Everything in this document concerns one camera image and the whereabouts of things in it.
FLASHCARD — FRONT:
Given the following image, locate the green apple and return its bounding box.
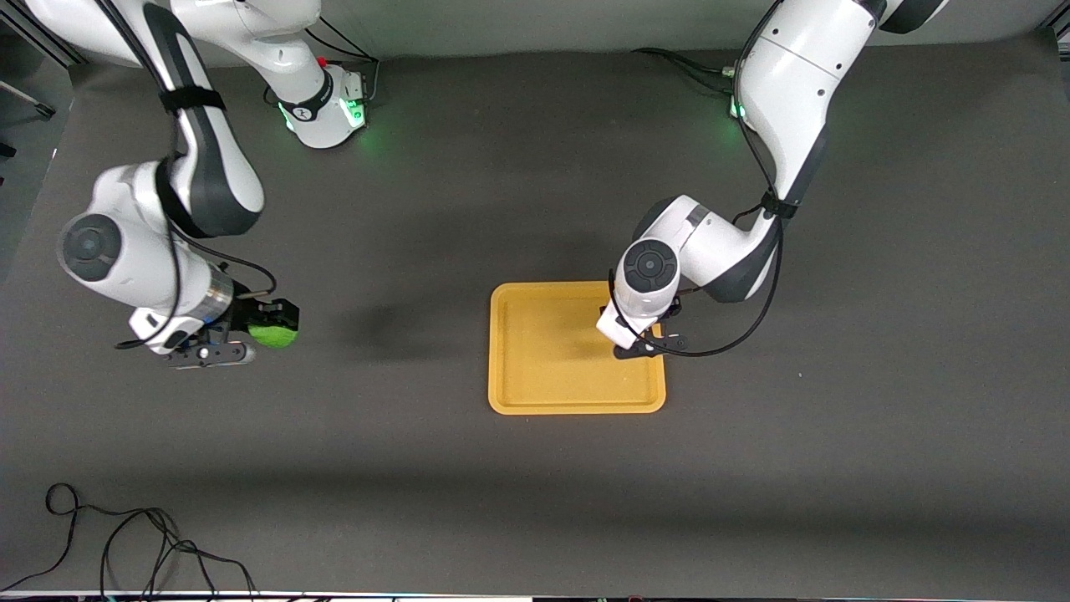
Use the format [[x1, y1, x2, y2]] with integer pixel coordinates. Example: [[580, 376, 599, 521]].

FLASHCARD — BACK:
[[247, 322, 300, 351]]

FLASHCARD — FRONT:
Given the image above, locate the yellow plastic tray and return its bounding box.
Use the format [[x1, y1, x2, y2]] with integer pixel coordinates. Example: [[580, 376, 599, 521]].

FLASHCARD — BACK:
[[488, 281, 667, 416]]

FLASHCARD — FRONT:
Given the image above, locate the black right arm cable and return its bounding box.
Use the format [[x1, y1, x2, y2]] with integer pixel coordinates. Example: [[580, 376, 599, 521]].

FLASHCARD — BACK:
[[96, 0, 278, 350]]

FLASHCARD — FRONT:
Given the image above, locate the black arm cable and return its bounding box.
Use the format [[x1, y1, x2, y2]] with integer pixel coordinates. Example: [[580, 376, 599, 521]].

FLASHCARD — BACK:
[[609, 0, 788, 360], [96, 0, 278, 350]]

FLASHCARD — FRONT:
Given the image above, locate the black right arm strap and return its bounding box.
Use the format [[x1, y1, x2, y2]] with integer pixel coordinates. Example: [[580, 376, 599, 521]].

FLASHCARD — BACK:
[[159, 86, 227, 115]]

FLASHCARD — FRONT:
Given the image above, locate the thin black loose cable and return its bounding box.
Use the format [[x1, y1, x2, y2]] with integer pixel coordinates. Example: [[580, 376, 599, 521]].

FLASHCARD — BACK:
[[0, 482, 257, 599]]

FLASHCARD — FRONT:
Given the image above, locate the black right base cable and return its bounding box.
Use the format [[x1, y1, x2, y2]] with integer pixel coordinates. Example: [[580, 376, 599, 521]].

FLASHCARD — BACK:
[[305, 17, 382, 105]]

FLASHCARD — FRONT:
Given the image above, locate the black base cable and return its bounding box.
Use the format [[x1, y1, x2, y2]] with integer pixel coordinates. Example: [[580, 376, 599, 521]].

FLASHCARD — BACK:
[[633, 48, 741, 94], [305, 17, 382, 105]]

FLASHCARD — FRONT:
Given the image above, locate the dark metal frame rail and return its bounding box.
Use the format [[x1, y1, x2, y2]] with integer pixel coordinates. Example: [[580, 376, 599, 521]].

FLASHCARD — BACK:
[[0, 0, 84, 68]]

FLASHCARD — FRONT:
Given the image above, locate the black left base cable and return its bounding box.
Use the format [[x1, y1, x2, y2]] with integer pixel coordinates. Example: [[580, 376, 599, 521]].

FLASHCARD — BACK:
[[633, 48, 741, 94]]

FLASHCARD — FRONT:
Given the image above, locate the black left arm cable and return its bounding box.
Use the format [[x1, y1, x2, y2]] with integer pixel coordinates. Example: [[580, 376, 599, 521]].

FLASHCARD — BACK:
[[609, 0, 788, 360]]

